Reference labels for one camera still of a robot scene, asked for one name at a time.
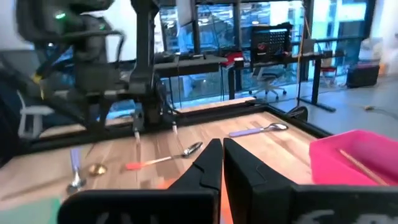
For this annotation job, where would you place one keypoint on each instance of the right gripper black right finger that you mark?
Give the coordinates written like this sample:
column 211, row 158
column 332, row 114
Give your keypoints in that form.
column 264, row 202

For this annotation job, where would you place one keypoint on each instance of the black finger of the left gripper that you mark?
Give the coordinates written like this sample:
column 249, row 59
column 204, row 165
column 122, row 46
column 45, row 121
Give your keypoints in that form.
column 137, row 124
column 174, row 126

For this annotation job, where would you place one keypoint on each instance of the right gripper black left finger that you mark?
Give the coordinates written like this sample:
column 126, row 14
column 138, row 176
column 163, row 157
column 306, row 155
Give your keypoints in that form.
column 186, row 205

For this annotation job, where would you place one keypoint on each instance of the teal translucent plastic bin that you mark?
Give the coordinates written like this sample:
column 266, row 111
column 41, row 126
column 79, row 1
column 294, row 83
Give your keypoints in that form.
column 25, row 213

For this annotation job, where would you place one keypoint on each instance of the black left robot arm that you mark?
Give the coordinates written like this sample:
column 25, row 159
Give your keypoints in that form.
column 90, row 46

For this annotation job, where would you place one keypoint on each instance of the wooden side table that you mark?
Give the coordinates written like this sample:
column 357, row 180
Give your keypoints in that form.
column 217, row 105

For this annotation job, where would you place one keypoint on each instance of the black cluttered desk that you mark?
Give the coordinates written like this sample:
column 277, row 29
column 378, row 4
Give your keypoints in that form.
column 192, row 67

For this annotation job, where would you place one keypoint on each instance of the pink plastic bin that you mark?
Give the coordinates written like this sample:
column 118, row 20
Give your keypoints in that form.
column 329, row 161

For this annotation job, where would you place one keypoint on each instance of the red desk item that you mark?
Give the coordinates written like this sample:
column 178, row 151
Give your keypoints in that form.
column 233, row 59

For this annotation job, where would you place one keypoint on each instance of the white chair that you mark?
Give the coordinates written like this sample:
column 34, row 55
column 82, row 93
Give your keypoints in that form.
column 34, row 110

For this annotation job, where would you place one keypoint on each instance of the black office chair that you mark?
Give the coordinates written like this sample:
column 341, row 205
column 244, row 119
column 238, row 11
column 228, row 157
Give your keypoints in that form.
column 267, row 77

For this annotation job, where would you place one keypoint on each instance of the yellow tag label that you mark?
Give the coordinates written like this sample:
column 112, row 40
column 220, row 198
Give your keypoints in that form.
column 38, row 79

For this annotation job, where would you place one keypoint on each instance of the black perforated computer case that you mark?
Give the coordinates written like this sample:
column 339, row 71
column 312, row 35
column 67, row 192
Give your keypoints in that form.
column 270, row 42

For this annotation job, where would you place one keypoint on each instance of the long black standing desk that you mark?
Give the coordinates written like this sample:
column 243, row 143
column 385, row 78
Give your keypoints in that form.
column 316, row 77

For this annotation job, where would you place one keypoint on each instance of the red stool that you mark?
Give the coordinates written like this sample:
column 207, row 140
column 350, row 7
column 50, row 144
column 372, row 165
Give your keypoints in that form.
column 329, row 71

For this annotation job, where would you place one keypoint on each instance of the black floor box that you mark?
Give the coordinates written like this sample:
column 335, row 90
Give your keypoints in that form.
column 362, row 76

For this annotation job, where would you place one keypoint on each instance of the black-framed glass window wall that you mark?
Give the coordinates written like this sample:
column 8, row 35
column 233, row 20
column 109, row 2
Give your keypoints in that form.
column 214, row 28

